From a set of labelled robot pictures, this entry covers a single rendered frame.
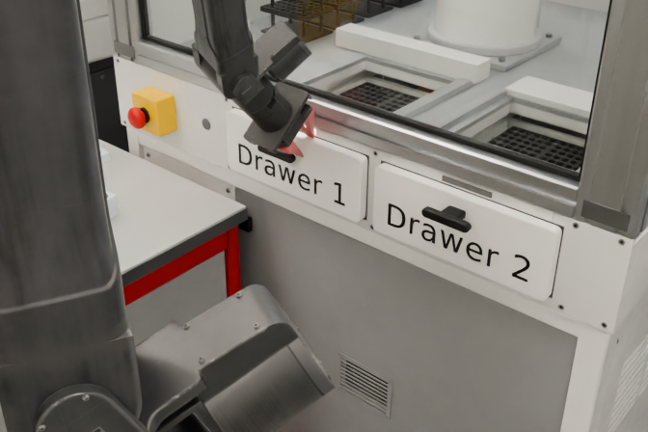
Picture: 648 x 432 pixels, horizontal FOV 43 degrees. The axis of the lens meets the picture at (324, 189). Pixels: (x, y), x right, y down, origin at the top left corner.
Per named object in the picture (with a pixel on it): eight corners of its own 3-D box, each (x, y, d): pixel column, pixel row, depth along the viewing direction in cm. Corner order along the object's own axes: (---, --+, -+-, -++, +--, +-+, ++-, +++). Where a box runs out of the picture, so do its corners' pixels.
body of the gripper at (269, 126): (314, 98, 122) (291, 71, 116) (279, 156, 120) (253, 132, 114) (283, 87, 126) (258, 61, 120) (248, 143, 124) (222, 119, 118)
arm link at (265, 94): (210, 77, 114) (229, 99, 111) (246, 42, 114) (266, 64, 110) (236, 102, 120) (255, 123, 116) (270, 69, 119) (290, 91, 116)
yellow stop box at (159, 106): (156, 139, 149) (152, 102, 146) (131, 128, 153) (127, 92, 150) (177, 130, 153) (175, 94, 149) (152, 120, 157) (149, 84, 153)
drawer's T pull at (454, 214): (467, 234, 110) (468, 226, 109) (419, 216, 114) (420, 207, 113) (480, 224, 112) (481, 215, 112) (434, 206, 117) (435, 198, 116)
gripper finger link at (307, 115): (335, 131, 128) (308, 100, 121) (310, 170, 127) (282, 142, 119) (303, 119, 132) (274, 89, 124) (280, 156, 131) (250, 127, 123)
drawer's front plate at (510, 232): (545, 303, 110) (556, 232, 105) (371, 229, 126) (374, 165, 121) (551, 297, 111) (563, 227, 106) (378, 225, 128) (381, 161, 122)
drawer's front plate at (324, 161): (359, 224, 128) (361, 160, 123) (228, 168, 144) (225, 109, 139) (365, 219, 129) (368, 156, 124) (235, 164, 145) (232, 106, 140)
